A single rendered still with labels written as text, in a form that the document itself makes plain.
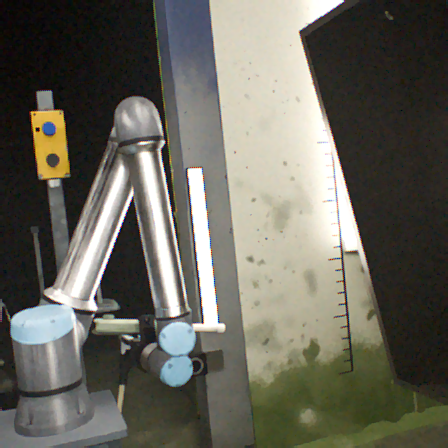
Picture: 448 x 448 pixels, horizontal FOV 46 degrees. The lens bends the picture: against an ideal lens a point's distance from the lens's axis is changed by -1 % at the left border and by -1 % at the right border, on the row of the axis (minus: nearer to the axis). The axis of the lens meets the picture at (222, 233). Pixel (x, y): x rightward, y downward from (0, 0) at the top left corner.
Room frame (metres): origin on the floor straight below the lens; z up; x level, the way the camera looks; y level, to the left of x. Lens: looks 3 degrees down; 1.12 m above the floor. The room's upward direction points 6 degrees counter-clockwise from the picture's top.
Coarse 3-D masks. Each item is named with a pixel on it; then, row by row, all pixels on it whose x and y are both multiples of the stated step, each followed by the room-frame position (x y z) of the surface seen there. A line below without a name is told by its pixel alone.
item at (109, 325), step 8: (96, 320) 1.69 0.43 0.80; (104, 320) 1.69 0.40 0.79; (112, 320) 1.71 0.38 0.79; (120, 320) 1.72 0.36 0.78; (128, 320) 1.74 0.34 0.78; (136, 320) 1.76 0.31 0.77; (96, 328) 1.67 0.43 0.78; (104, 328) 1.68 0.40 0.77; (112, 328) 1.69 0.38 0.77; (120, 328) 1.71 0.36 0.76; (128, 328) 1.72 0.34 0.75; (136, 328) 1.74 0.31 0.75; (200, 328) 1.88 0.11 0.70; (208, 328) 1.89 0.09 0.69; (216, 328) 1.91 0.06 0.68; (224, 328) 1.92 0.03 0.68; (128, 336) 1.73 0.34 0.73; (120, 352) 1.74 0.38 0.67; (128, 352) 1.73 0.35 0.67; (120, 360) 1.74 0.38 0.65; (128, 360) 1.73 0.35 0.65; (120, 368) 1.73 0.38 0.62; (128, 368) 1.73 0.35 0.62; (120, 376) 1.73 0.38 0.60; (120, 384) 1.73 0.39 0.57
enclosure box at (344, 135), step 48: (384, 0) 1.61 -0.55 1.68; (432, 0) 1.62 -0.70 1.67; (336, 48) 1.73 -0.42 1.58; (384, 48) 1.80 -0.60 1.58; (432, 48) 1.67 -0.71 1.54; (336, 96) 1.73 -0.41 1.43; (384, 96) 1.79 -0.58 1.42; (432, 96) 1.73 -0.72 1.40; (336, 144) 1.72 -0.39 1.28; (384, 144) 1.79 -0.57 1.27; (432, 144) 1.79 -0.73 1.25; (384, 192) 1.78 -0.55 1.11; (432, 192) 1.85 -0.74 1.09; (384, 240) 1.78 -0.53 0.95; (432, 240) 1.85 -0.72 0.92; (384, 288) 1.77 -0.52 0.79; (432, 288) 1.84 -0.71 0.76; (384, 336) 1.75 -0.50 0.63; (432, 336) 1.84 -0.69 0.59; (432, 384) 1.69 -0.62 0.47
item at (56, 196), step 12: (48, 96) 2.13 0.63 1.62; (48, 180) 2.11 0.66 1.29; (60, 180) 2.13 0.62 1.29; (48, 192) 2.11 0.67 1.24; (60, 192) 2.13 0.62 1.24; (60, 204) 2.13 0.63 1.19; (60, 216) 2.12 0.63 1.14; (60, 228) 2.12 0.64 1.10; (60, 240) 2.12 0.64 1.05; (60, 252) 2.12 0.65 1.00; (60, 264) 2.12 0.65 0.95; (84, 372) 2.13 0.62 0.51; (84, 384) 2.13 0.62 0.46
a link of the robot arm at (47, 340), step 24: (24, 312) 1.29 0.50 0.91; (48, 312) 1.27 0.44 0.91; (72, 312) 1.29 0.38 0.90; (24, 336) 1.21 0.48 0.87; (48, 336) 1.21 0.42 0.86; (72, 336) 1.26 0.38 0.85; (24, 360) 1.21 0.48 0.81; (48, 360) 1.21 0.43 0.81; (72, 360) 1.25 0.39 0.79; (24, 384) 1.22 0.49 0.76; (48, 384) 1.21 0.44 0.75
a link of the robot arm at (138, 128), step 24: (120, 120) 1.33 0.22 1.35; (144, 120) 1.31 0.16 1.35; (120, 144) 1.32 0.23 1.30; (144, 144) 1.30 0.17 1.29; (144, 168) 1.32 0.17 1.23; (144, 192) 1.32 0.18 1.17; (144, 216) 1.32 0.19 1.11; (168, 216) 1.34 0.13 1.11; (144, 240) 1.33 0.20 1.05; (168, 240) 1.33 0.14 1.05; (168, 264) 1.32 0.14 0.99; (168, 288) 1.32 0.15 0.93; (168, 312) 1.32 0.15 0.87; (168, 336) 1.30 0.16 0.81; (192, 336) 1.31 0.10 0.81
